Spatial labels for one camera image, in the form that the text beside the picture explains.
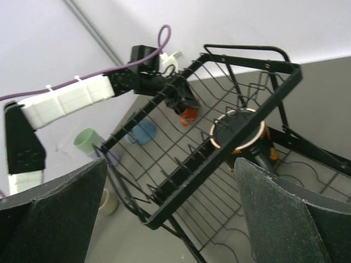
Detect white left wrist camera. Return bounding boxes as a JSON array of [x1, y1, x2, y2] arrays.
[[160, 52, 183, 75]]

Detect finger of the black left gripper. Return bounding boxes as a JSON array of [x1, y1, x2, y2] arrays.
[[180, 82, 201, 114]]

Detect blue ceramic mug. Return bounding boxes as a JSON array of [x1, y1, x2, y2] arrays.
[[124, 118, 157, 145]]

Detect black wire dish rack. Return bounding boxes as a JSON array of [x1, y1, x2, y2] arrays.
[[96, 44, 350, 262]]

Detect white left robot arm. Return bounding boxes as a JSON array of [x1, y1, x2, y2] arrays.
[[4, 45, 182, 195]]

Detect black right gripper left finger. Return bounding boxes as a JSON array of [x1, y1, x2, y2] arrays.
[[1, 158, 107, 262]]

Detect green plastic cup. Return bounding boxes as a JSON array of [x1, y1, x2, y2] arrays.
[[73, 128, 103, 156]]

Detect beige ceramic mug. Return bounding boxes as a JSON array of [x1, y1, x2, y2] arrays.
[[98, 188, 118, 216]]

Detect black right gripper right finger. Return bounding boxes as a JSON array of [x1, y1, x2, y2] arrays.
[[234, 158, 350, 262]]

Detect orange patterned teapot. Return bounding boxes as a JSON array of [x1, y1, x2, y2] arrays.
[[180, 107, 199, 126]]

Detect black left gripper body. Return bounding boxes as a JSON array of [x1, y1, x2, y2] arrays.
[[164, 81, 192, 111]]

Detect black patterned mug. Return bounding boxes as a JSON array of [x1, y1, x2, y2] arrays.
[[209, 107, 280, 175]]

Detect lavender plastic cup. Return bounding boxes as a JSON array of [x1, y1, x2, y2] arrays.
[[87, 138, 121, 167]]

